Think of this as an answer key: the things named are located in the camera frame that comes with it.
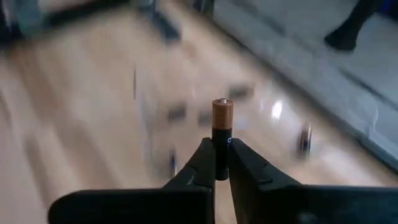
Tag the clear plastic bin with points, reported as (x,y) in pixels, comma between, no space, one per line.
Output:
(276,109)

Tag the black cone stand base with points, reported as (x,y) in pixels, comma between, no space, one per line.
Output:
(345,37)

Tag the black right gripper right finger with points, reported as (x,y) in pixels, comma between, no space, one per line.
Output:
(264,202)

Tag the silver and black battery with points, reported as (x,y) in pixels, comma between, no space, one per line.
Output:
(304,141)

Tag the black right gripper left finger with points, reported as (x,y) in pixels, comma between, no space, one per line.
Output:
(186,202)

